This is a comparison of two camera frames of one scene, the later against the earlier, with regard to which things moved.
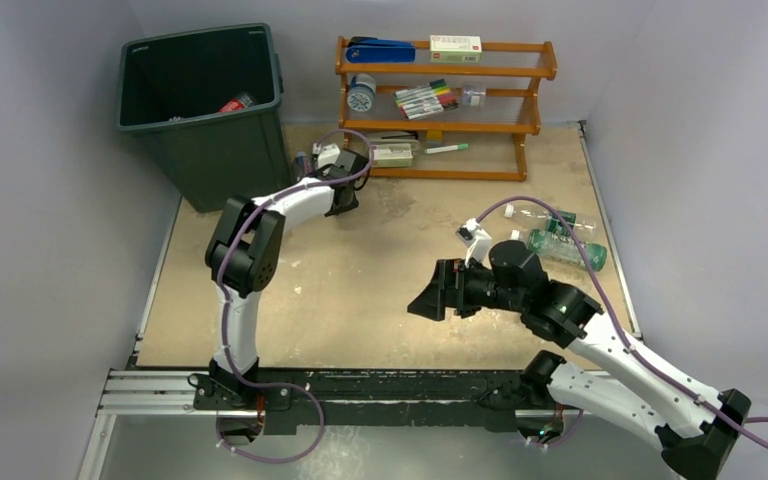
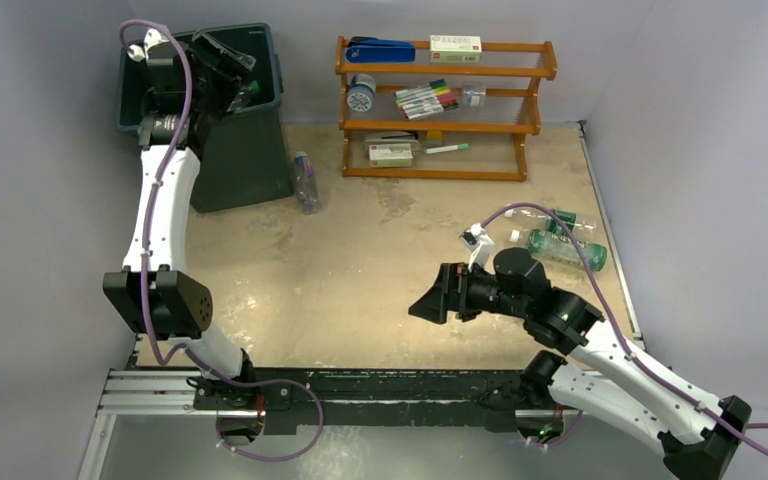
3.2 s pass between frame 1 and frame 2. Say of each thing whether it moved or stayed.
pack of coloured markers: stayed
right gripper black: stayed
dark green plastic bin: stayed
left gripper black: moved
